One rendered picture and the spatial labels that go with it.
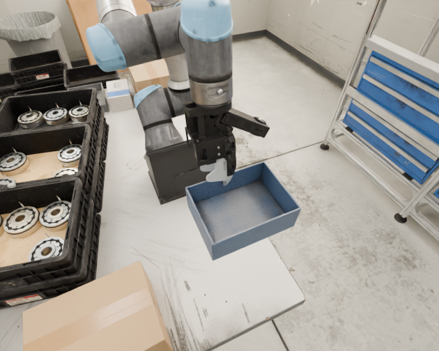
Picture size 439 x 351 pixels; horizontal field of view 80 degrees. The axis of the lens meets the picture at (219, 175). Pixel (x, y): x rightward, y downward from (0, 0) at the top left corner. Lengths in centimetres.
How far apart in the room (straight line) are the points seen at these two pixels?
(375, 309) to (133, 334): 141
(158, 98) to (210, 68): 60
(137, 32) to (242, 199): 40
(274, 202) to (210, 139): 24
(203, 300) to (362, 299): 113
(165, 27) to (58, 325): 71
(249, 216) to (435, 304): 158
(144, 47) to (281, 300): 79
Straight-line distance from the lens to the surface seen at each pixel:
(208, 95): 45
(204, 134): 50
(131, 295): 79
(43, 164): 127
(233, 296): 93
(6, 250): 106
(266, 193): 66
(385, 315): 187
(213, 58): 43
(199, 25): 42
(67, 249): 83
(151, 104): 102
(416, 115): 197
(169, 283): 95
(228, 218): 61
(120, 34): 52
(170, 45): 52
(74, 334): 81
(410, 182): 209
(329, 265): 185
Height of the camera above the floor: 158
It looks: 47 degrees down
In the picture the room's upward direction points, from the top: straight up
